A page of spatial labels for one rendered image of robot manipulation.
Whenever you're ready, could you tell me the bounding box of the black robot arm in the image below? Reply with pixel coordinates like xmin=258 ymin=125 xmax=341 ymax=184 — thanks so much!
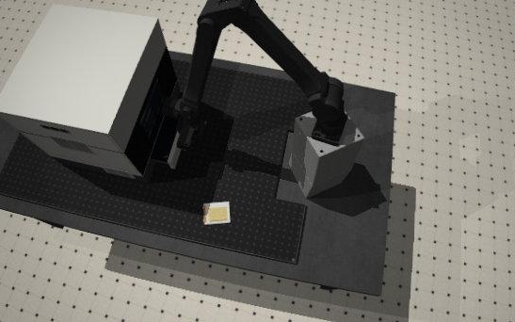
xmin=161 ymin=0 xmax=348 ymax=151

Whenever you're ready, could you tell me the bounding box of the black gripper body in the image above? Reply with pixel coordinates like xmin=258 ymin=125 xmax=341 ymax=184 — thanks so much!
xmin=176 ymin=116 xmax=206 ymax=137

